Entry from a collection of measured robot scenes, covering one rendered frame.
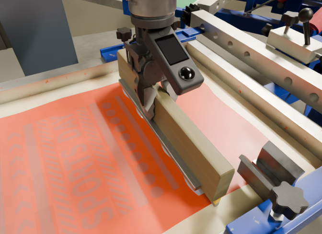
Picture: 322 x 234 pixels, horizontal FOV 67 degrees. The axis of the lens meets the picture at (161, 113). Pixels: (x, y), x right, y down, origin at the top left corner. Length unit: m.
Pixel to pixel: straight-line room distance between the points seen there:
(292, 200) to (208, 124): 0.27
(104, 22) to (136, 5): 2.90
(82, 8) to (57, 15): 2.35
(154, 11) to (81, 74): 0.37
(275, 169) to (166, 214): 0.20
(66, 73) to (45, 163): 0.26
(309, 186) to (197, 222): 0.19
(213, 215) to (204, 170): 0.09
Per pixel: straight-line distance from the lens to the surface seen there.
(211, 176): 0.38
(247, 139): 0.55
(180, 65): 0.38
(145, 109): 0.47
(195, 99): 0.62
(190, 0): 1.28
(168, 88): 0.47
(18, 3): 0.85
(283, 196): 0.36
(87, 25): 3.27
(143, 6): 0.38
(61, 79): 0.69
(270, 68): 0.66
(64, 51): 0.90
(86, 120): 0.59
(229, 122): 0.58
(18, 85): 0.69
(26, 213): 0.49
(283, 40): 0.70
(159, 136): 0.48
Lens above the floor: 1.35
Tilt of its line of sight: 43 degrees down
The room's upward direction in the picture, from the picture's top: straight up
